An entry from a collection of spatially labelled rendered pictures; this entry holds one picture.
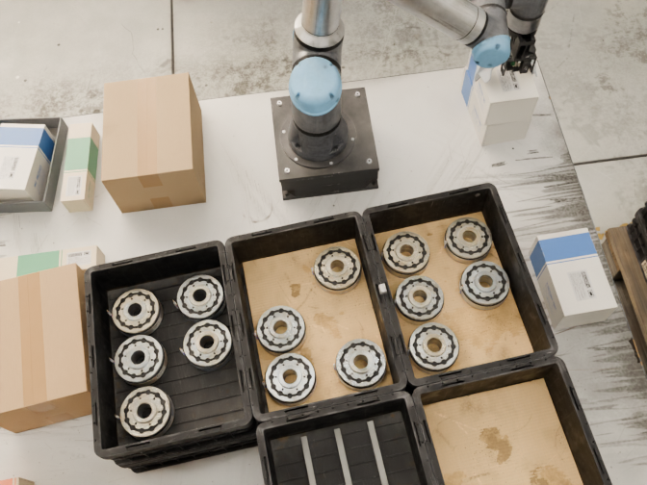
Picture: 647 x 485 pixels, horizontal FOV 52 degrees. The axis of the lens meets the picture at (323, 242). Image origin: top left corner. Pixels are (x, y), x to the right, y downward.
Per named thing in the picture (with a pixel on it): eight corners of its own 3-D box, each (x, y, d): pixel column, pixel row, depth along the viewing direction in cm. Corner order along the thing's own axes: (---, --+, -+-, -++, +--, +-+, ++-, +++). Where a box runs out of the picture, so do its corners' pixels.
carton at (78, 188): (78, 137, 185) (69, 124, 180) (99, 135, 185) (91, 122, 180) (69, 213, 174) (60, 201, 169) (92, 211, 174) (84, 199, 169)
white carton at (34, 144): (16, 142, 185) (1, 122, 177) (59, 143, 184) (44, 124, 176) (-5, 205, 176) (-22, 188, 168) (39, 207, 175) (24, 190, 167)
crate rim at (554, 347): (360, 214, 147) (360, 209, 144) (492, 186, 148) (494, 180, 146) (408, 391, 129) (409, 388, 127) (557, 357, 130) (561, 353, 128)
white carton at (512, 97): (467, 64, 179) (472, 40, 171) (511, 60, 179) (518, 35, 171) (483, 125, 170) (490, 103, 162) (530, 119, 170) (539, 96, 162)
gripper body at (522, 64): (500, 78, 158) (510, 42, 147) (492, 50, 162) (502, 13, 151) (532, 74, 158) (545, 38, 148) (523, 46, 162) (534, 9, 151)
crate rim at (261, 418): (225, 242, 145) (222, 238, 143) (359, 215, 147) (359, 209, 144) (255, 425, 127) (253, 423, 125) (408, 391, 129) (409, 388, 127)
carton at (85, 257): (8, 291, 165) (-5, 281, 160) (10, 268, 168) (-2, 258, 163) (104, 277, 166) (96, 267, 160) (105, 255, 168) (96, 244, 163)
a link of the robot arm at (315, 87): (291, 134, 158) (286, 99, 145) (293, 88, 163) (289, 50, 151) (342, 134, 157) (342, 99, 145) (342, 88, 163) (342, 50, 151)
